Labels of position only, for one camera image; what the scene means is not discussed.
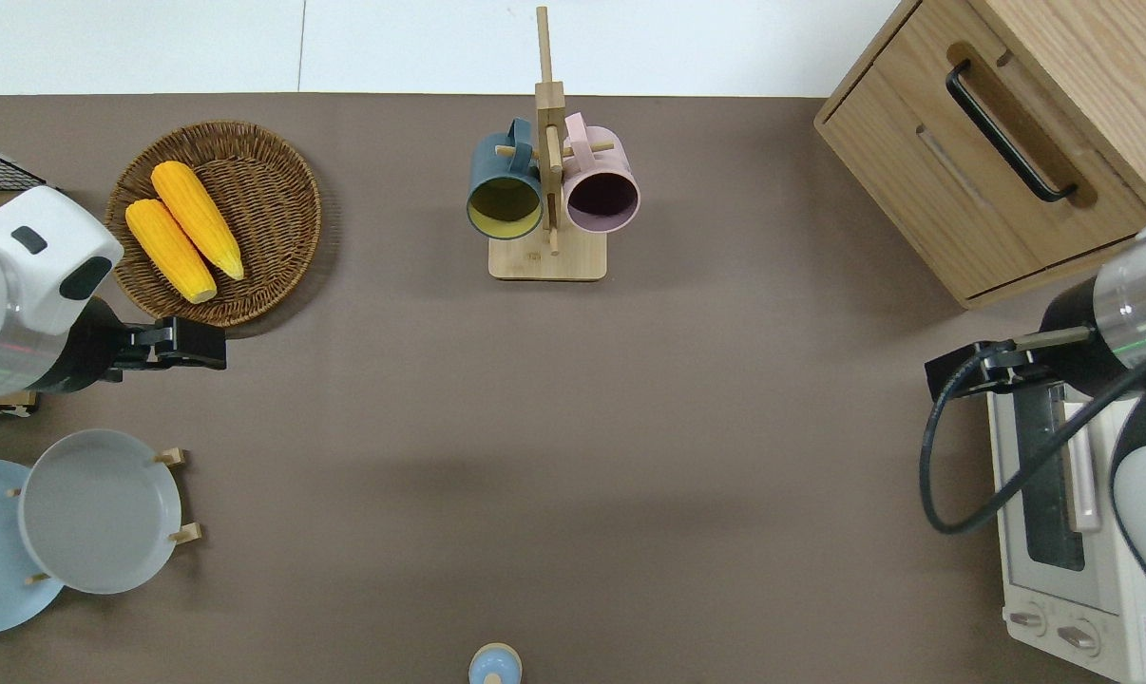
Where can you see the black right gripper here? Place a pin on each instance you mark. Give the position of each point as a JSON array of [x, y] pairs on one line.
[[1005, 370]]

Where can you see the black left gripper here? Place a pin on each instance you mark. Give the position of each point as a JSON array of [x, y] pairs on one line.
[[136, 350]]

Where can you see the gray plate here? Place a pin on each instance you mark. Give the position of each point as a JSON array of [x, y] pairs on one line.
[[98, 513]]

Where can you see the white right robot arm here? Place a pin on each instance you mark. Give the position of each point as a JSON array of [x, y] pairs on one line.
[[1143, 294]]

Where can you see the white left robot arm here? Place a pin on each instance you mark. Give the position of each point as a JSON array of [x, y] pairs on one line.
[[22, 285]]

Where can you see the low wooden plate rack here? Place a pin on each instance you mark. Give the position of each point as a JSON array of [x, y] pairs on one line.
[[188, 533]]

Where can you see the yellow corn cob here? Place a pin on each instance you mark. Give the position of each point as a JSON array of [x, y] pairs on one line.
[[169, 252], [198, 218]]

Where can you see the brown wicker basket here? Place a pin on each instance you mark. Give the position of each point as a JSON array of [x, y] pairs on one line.
[[269, 209]]

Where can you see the wooden cabinet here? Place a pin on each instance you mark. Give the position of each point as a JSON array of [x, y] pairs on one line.
[[915, 180]]

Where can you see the white toaster oven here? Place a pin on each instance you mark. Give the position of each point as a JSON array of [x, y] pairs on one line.
[[1039, 589]]

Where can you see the dark blue mug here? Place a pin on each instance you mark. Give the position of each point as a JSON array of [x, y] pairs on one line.
[[505, 180]]

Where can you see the wooden mug tree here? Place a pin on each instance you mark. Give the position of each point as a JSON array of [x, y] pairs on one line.
[[549, 261]]

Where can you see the pink mug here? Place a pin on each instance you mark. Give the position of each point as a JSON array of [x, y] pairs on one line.
[[601, 171]]

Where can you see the small blue round button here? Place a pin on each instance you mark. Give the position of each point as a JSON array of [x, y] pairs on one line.
[[494, 665]]

